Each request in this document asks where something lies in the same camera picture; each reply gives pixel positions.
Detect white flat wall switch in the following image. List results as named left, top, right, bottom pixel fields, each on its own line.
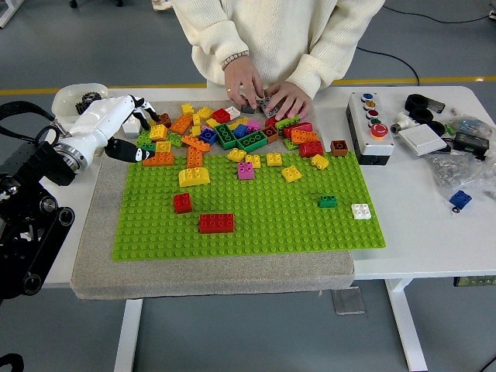
left=398, top=126, right=449, bottom=157

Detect lime green long brick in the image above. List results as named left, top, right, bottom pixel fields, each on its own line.
left=275, top=115, right=302, bottom=135

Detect person's right hand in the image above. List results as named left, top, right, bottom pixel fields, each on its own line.
left=224, top=57, right=265, bottom=111

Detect beaded bracelet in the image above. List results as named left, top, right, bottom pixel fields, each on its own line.
left=221, top=49, right=250, bottom=71

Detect white plastic bowl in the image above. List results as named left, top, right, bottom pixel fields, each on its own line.
left=51, top=82, right=110, bottom=122

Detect green hollow brick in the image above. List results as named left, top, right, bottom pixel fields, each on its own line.
left=236, top=129, right=268, bottom=153
left=215, top=122, right=238, bottom=150

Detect light grey studded brick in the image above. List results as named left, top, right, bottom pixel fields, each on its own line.
left=258, top=96, right=282, bottom=120

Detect black cable loop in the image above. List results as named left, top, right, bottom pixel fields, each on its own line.
left=0, top=353, right=25, bottom=372

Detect white furniture frame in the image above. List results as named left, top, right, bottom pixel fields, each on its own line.
left=0, top=0, right=26, bottom=29

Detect person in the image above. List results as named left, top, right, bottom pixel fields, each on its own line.
left=170, top=0, right=387, bottom=121

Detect clear bag blue parts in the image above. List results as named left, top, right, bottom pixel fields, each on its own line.
left=445, top=115, right=496, bottom=138

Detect white cylinder metal tip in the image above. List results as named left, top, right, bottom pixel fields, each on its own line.
left=389, top=112, right=420, bottom=136

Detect long red sloped brick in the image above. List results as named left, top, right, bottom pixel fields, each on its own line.
left=282, top=121, right=314, bottom=139

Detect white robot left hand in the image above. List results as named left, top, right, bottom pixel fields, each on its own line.
left=69, top=95, right=161, bottom=164

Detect black metal gears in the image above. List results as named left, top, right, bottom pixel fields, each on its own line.
left=75, top=91, right=102, bottom=115

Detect person's left hand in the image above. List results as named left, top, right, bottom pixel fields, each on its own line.
left=263, top=81, right=313, bottom=122

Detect brown hollow brick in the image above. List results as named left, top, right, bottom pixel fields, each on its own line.
left=260, top=124, right=281, bottom=144

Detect black floor cable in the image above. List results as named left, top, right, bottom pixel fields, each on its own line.
left=383, top=2, right=496, bottom=25
left=356, top=46, right=421, bottom=87

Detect orange two-by-four brick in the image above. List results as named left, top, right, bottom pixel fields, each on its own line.
left=290, top=129, right=319, bottom=145
left=142, top=151, right=175, bottom=167
left=169, top=115, right=194, bottom=134
left=186, top=146, right=205, bottom=171

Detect white table leg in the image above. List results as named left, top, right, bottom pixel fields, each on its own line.
left=113, top=298, right=144, bottom=372
left=384, top=277, right=429, bottom=372

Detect orange long curved brick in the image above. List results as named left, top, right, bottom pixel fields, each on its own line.
left=181, top=134, right=212, bottom=152

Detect white pushbutton control box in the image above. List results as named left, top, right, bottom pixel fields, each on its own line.
left=345, top=91, right=396, bottom=166

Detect black power adapter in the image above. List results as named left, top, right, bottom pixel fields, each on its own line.
left=452, top=131, right=491, bottom=161

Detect grey metal floor plate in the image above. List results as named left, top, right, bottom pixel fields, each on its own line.
left=331, top=287, right=367, bottom=315

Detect yellow arched brick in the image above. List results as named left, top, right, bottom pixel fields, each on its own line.
left=177, top=167, right=212, bottom=188

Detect clear bag of screws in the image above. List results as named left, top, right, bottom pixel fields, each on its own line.
left=424, top=152, right=496, bottom=195

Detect grey-brown fabric mat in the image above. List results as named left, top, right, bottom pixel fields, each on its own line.
left=69, top=98, right=357, bottom=301

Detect red two-by-four brick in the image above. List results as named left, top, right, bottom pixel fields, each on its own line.
left=198, top=213, right=236, bottom=234

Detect glossy red brick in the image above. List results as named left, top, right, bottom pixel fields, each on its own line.
left=298, top=139, right=325, bottom=158

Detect green studded baseplate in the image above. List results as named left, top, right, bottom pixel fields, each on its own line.
left=110, top=150, right=388, bottom=262

